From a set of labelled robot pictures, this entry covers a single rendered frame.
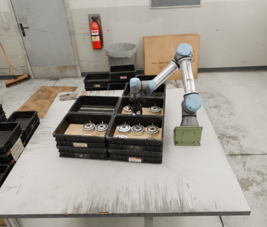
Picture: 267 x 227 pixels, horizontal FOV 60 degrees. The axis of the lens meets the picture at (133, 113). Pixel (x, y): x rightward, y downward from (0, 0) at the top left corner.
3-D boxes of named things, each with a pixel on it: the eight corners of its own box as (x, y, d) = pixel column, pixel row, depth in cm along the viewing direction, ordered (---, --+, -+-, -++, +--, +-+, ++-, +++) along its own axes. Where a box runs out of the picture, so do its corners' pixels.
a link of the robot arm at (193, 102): (199, 113, 178) (187, 49, 191) (204, 108, 164) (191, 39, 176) (184, 115, 178) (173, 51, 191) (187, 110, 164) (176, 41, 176)
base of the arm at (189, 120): (194, 129, 191) (193, 118, 193) (202, 127, 176) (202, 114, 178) (177, 129, 188) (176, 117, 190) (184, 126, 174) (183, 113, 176)
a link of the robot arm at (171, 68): (179, 54, 202) (139, 91, 195) (181, 47, 191) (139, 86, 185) (189, 62, 200) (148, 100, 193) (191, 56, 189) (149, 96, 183)
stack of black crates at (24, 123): (22, 133, 302) (13, 111, 283) (44, 132, 301) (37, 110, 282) (7, 153, 268) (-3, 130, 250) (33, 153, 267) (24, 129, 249)
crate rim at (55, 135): (114, 116, 186) (114, 114, 185) (105, 140, 161) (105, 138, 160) (67, 114, 192) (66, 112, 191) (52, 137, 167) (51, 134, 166)
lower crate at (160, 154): (163, 139, 192) (163, 127, 185) (162, 165, 167) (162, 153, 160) (116, 136, 197) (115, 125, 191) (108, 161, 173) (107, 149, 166)
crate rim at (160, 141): (164, 119, 180) (164, 116, 179) (163, 143, 156) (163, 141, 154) (114, 116, 186) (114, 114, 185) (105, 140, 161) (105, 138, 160)
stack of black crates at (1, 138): (7, 154, 268) (-7, 122, 244) (32, 153, 267) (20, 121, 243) (-12, 181, 235) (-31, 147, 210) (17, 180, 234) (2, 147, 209)
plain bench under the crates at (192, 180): (189, 134, 306) (194, 87, 268) (230, 268, 172) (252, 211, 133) (70, 138, 312) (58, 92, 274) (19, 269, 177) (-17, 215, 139)
